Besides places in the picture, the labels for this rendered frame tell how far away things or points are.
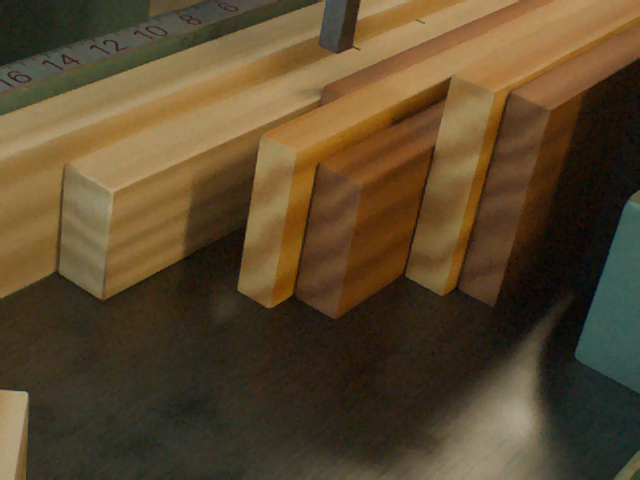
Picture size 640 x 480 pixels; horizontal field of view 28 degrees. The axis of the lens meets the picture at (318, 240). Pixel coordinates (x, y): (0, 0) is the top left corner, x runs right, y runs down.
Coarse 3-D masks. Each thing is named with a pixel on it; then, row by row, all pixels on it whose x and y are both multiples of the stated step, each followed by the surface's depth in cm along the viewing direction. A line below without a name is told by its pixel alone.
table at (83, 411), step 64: (192, 256) 41; (576, 256) 45; (0, 320) 37; (64, 320) 38; (128, 320) 38; (192, 320) 39; (256, 320) 39; (320, 320) 40; (384, 320) 40; (448, 320) 41; (512, 320) 41; (576, 320) 42; (0, 384) 35; (64, 384) 35; (128, 384) 36; (192, 384) 36; (256, 384) 36; (320, 384) 37; (384, 384) 37; (448, 384) 38; (512, 384) 38; (576, 384) 39; (64, 448) 33; (128, 448) 33; (192, 448) 34; (256, 448) 34; (320, 448) 35; (384, 448) 35; (448, 448) 35; (512, 448) 36; (576, 448) 36
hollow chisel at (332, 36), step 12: (336, 0) 44; (348, 0) 44; (360, 0) 44; (324, 12) 44; (336, 12) 44; (348, 12) 44; (324, 24) 44; (336, 24) 44; (348, 24) 44; (324, 36) 45; (336, 36) 44; (348, 36) 45; (324, 48) 45; (336, 48) 44; (348, 48) 45
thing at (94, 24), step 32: (0, 0) 56; (32, 0) 58; (64, 0) 59; (96, 0) 61; (128, 0) 63; (0, 32) 57; (32, 32) 59; (64, 32) 60; (96, 32) 62; (0, 64) 58
